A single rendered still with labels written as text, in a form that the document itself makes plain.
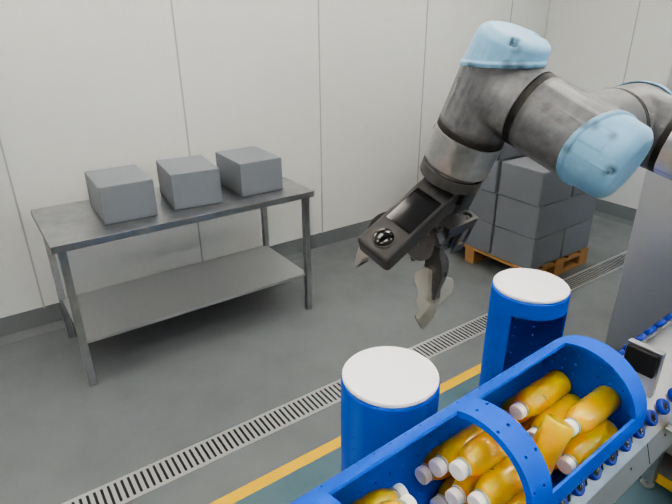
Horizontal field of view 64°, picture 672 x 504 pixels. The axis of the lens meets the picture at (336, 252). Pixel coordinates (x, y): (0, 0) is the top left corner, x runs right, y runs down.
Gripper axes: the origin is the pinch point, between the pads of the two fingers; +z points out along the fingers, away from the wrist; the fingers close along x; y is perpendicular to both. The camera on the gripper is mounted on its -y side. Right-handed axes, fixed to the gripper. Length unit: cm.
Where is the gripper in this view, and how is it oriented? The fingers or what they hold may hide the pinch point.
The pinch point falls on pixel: (385, 295)
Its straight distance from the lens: 71.8
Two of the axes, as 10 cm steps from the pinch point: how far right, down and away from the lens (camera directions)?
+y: 7.2, -2.8, 6.4
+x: -6.4, -6.1, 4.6
